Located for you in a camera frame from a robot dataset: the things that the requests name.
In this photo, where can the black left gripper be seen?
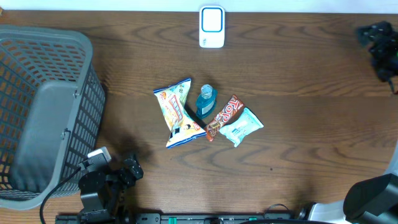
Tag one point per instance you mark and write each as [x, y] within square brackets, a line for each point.
[135, 167]

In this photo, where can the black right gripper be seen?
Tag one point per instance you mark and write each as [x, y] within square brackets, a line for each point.
[379, 48]

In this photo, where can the yellow snack chips bag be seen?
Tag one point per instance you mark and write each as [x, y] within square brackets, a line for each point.
[172, 101]

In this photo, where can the blue mouthwash bottle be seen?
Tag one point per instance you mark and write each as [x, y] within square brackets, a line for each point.
[206, 101]

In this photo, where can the red orange chocolate bar wrapper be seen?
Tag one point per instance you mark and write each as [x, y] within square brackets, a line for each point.
[223, 117]

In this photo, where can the mint green wipes pack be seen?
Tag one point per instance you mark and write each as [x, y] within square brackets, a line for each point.
[244, 125]

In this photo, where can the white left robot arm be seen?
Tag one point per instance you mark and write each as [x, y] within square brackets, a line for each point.
[102, 189]

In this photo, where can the grey plastic lattice basket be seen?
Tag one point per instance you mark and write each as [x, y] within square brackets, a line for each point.
[52, 103]

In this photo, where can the black mounting rail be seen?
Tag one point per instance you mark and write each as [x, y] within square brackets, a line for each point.
[156, 218]

